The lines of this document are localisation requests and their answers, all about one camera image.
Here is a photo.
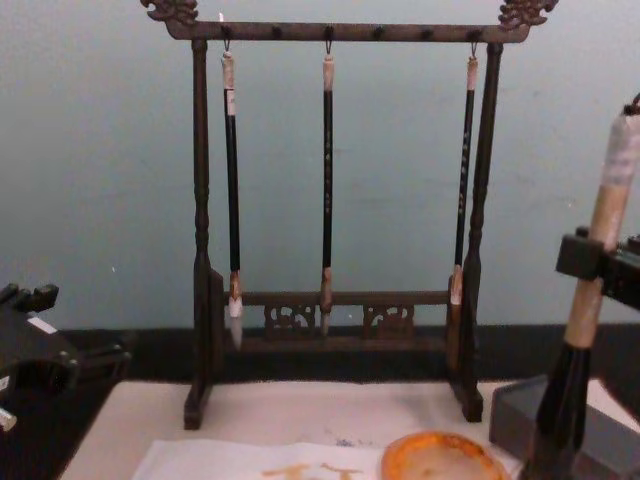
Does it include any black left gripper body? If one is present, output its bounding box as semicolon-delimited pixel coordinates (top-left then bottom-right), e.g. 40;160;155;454
0;305;84;400

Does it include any large tan-handled calligraphy brush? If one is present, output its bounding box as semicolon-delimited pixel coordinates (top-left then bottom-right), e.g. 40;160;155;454
519;92;640;480

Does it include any black table cloth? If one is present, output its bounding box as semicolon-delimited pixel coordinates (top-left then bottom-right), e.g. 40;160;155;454
0;323;640;480

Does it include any white paper sheet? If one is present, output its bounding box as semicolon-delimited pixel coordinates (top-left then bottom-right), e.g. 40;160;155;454
131;438;522;480

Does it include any brown-tipped black calligraphy brush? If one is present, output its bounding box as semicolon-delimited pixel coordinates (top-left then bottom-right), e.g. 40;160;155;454
446;54;480;372

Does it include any dark grey ink stone box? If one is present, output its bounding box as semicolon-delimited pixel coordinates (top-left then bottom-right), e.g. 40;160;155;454
488;373;640;480

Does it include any dark carved wooden brush rack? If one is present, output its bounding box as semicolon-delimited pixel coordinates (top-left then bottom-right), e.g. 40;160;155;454
140;0;560;432

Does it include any white felt mat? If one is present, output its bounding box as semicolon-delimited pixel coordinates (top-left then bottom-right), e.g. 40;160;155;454
58;378;640;480

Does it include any thick white-tipped calligraphy brush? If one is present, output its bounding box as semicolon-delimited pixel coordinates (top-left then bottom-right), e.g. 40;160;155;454
219;49;247;352

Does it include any orange round dish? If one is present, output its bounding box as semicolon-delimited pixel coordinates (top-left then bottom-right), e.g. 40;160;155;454
381;431;512;480

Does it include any slim black calligraphy brush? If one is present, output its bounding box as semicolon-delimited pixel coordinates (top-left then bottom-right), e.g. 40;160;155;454
319;52;338;340

